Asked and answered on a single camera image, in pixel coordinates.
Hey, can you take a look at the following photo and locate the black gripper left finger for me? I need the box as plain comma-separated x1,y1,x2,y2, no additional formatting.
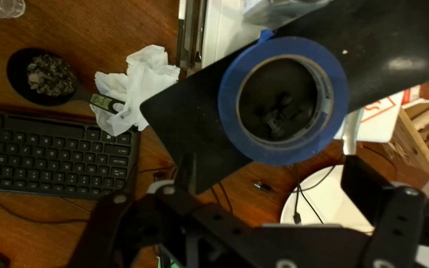
67,154,274,268

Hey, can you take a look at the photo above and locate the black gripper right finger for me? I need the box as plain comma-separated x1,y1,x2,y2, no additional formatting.
341,157,429,268

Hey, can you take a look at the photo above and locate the blue masking tape roll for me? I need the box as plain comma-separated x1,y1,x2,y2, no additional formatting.
217,30,349,166

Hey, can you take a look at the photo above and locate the black tray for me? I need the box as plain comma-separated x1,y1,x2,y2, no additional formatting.
142,0,429,194

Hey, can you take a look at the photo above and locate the white round plate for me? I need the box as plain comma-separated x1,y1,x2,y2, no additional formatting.
280,164,374,234

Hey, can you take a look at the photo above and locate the black computer keyboard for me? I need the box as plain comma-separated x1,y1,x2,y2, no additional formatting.
0,111,139,200

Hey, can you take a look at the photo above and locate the crumpled white tissue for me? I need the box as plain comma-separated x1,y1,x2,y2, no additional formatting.
91,45,180,137

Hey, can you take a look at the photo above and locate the black measuring scoop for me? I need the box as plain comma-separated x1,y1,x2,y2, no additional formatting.
6,48,125,115

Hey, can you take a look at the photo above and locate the white toaster oven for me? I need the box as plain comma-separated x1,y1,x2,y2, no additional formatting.
177,0,258,72

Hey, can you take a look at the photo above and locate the small clear plastic cup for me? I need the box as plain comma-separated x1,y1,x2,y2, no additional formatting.
0,0,25,20

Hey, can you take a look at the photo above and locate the black cable on table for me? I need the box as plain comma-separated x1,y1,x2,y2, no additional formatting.
253,166,338,227

